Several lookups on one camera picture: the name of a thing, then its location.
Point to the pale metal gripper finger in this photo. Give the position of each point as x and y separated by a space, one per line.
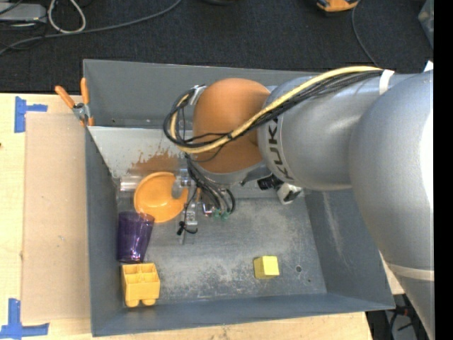
183 180
191 219

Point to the orange plastic plate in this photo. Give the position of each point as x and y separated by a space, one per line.
155 197

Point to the grey metal bin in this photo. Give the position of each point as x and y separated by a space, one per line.
230 260

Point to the purple plastic cup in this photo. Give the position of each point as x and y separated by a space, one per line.
133 236

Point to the large yellow toy brick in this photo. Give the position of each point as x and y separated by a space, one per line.
141 283

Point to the small yellow cube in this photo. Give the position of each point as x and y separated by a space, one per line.
266 267

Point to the brown cardboard board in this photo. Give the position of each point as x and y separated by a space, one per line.
53 207

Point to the black cylinder on white bracket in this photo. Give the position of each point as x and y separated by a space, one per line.
287 192

